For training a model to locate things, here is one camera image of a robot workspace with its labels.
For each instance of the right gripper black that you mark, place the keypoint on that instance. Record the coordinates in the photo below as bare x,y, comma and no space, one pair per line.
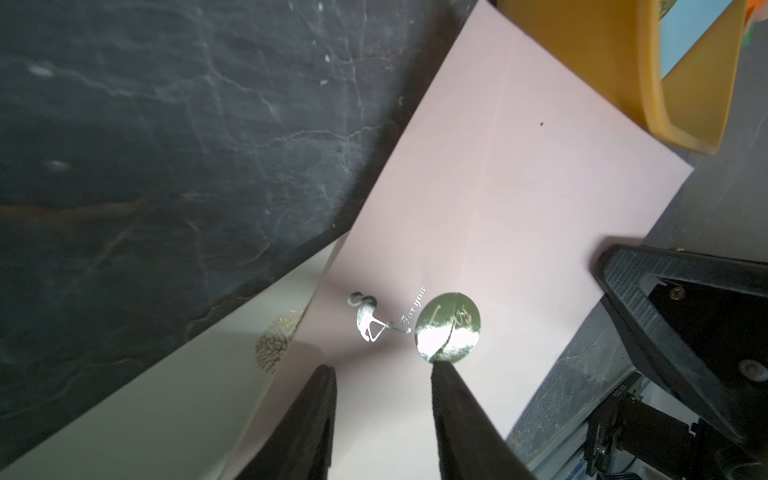
696,325

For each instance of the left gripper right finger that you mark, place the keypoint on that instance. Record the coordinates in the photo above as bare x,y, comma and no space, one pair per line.
469,446

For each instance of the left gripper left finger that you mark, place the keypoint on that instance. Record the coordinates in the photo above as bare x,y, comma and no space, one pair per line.
301,445

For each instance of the cream white envelope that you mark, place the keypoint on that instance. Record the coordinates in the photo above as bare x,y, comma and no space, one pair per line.
179,419

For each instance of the pink envelope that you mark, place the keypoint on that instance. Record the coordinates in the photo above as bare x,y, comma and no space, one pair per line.
481,230

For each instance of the yellow plastic storage box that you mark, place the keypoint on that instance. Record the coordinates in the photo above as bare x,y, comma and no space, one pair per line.
616,48

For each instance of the light blue envelope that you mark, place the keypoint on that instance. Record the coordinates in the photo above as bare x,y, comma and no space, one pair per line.
690,30

